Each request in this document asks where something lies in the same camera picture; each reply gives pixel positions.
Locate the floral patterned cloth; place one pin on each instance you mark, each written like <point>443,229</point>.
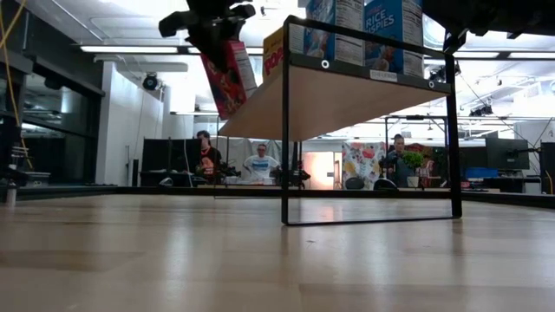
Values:
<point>362,162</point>

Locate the black chair back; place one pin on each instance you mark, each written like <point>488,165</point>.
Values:
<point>354,183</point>
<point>383,184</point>

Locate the dark screen panel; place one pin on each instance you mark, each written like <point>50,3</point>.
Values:
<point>169,158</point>

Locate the background black robot arm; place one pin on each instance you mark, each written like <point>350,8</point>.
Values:
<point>301,177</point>
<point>227,170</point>

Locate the yellow Corn Pops box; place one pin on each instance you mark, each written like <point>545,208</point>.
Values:
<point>273,56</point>

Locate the person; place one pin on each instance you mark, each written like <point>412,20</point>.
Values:
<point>395,160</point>
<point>210,158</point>
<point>261,167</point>

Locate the red cereal box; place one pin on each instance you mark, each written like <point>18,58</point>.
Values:
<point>232,91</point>

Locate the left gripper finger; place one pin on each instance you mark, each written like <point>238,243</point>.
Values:
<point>217,47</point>

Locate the blue Rice Krispies box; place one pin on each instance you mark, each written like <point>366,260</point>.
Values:
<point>334,34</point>
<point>390,39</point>

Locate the blue bin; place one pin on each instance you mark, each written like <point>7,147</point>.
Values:
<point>481,173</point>

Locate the black table frame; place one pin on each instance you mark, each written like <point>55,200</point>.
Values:
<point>130,190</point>

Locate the round black ceiling device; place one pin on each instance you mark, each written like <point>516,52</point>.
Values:
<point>150,82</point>

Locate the black computer monitor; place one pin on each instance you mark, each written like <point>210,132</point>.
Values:
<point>507,154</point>
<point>548,169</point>

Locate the green potted plant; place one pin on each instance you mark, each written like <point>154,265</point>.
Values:
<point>414,160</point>

